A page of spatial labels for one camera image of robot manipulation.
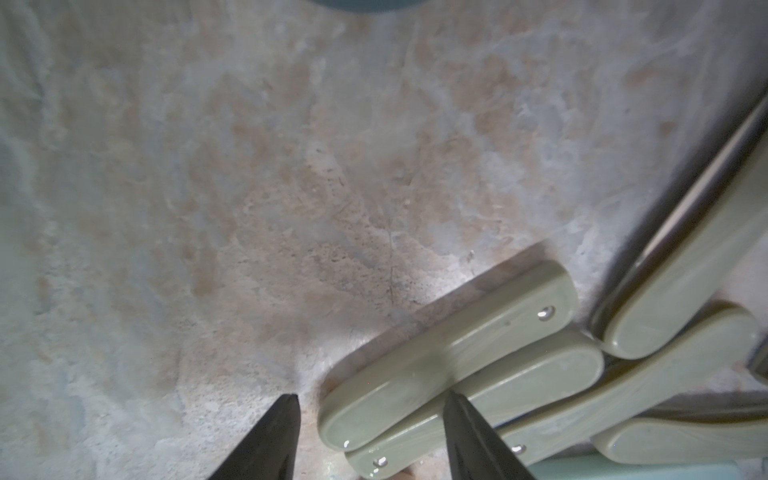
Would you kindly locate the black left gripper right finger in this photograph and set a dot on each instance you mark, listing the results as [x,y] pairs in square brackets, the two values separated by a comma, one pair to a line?
[475,450]

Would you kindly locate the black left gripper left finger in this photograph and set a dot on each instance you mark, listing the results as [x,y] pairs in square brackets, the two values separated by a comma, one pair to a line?
[268,451]

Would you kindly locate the dark teal storage box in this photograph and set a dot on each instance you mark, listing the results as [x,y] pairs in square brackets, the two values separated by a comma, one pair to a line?
[368,6]

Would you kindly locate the olive folding knife pair lower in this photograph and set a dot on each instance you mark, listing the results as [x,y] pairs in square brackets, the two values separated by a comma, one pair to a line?
[542,373]

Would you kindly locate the olive green folding knife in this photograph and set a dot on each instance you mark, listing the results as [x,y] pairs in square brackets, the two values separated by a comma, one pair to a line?
[531,306]

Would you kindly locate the mint folding knife centre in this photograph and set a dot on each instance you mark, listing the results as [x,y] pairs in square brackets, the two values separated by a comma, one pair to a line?
[596,467]

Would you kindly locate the olive folding knife bottom right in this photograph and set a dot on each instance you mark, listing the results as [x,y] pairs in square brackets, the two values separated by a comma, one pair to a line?
[655,441]

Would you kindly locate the olive folding knife long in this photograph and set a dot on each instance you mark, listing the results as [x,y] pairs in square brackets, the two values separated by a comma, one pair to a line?
[714,343]

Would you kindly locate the olive folding knife upper right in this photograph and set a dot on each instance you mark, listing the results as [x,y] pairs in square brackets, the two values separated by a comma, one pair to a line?
[713,226]

